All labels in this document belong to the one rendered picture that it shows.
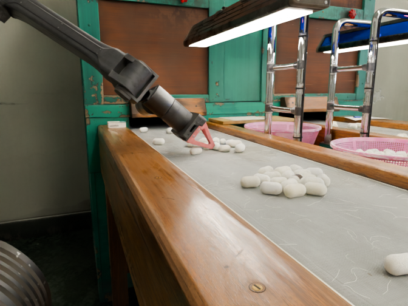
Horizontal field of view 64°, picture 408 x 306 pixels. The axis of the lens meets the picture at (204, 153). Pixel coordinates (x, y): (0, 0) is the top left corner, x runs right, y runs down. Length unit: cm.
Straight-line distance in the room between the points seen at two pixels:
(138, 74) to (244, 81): 80
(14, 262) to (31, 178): 192
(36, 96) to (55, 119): 16
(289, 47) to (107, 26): 79
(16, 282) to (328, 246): 28
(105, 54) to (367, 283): 64
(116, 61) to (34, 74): 141
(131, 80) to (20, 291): 52
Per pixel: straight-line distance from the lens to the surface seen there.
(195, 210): 37
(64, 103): 212
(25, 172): 219
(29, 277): 29
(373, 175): 65
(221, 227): 33
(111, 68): 74
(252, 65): 147
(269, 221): 42
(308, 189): 52
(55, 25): 83
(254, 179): 53
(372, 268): 35
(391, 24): 124
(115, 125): 117
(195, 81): 136
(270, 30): 103
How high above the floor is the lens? 90
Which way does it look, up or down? 11 degrees down
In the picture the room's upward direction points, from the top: straight up
